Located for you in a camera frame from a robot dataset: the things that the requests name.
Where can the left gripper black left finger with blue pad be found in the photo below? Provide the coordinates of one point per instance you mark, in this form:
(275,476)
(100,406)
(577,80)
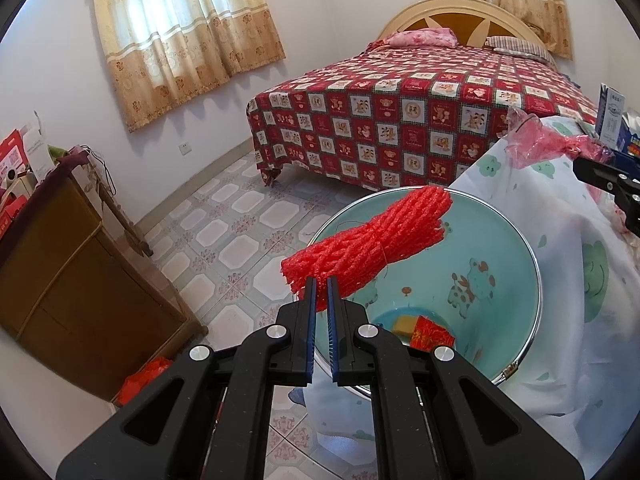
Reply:
(207,416)

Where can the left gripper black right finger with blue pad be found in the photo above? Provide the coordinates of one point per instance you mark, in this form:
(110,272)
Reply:
(435,415)

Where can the red orange blue snack bag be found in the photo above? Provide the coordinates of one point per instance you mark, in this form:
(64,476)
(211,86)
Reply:
(428,335)

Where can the pink translucent plastic bag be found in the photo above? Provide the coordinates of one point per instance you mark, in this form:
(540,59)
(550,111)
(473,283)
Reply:
(529,141)

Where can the yellow sponge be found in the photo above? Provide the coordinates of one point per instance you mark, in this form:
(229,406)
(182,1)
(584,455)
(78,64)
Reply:
(404,326)

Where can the red foam net sleeve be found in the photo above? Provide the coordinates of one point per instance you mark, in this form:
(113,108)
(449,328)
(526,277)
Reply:
(357,255)

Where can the teal cartoon trash bin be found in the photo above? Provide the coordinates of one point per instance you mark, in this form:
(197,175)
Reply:
(481,282)

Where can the blue white gable carton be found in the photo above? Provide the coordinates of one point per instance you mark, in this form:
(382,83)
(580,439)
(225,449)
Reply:
(628,141)

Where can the tall white milk carton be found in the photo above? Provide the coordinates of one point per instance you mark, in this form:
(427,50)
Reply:
(609,118)

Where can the red bag on floor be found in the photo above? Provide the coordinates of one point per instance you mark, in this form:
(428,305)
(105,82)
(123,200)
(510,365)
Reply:
(135,383)

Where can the striped pillow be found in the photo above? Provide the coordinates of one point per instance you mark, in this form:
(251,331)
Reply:
(519,47)

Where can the brown wooden cabinet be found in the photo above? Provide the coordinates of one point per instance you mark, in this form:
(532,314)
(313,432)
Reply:
(79,289)

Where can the cream wooden headboard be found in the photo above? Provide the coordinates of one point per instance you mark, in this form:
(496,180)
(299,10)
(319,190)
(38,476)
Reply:
(472,21)

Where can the pink pillow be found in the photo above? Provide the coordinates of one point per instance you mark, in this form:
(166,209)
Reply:
(442,37)

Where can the red patterned bedspread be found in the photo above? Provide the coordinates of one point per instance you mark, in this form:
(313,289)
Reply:
(405,116)

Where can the white box on cabinet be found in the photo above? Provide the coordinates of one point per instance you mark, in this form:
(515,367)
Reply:
(37,152)

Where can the red box on cabinet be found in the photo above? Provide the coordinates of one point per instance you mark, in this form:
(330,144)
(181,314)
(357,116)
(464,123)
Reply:
(13,159)

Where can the beige curtain left window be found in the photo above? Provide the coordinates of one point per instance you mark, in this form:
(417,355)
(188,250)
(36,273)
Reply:
(164,53)

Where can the white wall socket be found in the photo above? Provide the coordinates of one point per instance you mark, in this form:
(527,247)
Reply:
(185,148)

